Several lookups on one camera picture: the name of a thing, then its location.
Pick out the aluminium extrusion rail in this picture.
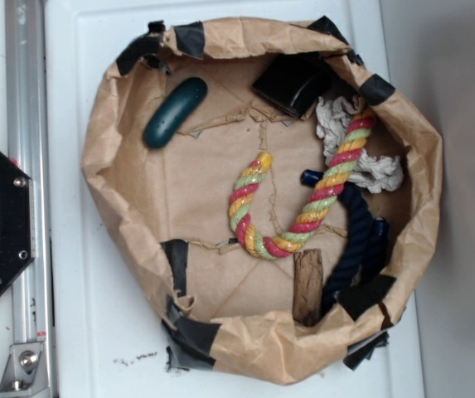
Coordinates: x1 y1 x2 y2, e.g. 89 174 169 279
4 1 59 397

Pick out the crumpled white cloth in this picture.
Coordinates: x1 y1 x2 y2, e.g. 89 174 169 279
315 95 404 194

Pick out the multicolored twisted rope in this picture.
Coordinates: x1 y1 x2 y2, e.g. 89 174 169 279
227 106 376 261

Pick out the dark blue twisted rope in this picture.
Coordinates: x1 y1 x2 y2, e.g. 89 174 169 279
300 168 390 315

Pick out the teal oval capsule case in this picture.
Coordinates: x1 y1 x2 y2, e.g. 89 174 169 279
143 77 208 149

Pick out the metal corner bracket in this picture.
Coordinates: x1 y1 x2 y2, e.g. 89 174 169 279
0 342 51 397

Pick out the brown wooden stick piece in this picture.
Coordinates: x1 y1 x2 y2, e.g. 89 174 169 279
292 249 323 327

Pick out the black rectangular box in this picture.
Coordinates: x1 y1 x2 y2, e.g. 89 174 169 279
252 52 332 119

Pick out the brown paper bag bin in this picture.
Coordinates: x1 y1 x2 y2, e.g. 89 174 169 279
81 17 443 385

